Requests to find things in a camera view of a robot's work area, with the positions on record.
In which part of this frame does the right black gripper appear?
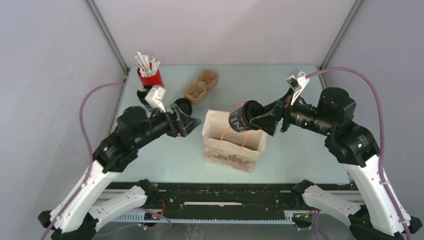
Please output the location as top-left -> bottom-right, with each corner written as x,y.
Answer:
249,85 -> 333,136

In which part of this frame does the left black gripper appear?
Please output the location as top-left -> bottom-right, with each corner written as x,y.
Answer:
136,102 -> 203,148

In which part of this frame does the black paper coffee cup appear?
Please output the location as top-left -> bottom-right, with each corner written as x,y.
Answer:
228,102 -> 252,133

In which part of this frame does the beige paper bag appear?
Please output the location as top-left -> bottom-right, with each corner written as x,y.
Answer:
202,109 -> 267,173

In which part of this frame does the black plastic cup lid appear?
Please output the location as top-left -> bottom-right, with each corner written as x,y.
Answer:
242,100 -> 265,131

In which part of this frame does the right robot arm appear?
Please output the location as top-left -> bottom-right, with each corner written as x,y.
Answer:
242,87 -> 423,240

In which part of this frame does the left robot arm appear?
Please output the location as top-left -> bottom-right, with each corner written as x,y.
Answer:
38,104 -> 201,240

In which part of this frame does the stack of black lids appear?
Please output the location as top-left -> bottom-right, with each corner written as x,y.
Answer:
174,98 -> 193,116

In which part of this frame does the brown pulp cup carrier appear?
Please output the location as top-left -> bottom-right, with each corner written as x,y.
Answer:
183,69 -> 219,105

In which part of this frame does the red cylindrical holder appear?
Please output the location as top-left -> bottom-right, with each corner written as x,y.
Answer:
137,67 -> 165,87

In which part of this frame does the stack of black cups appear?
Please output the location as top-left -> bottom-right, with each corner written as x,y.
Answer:
136,85 -> 153,108

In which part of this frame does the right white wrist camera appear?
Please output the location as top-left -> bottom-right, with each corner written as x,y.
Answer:
286,69 -> 310,106

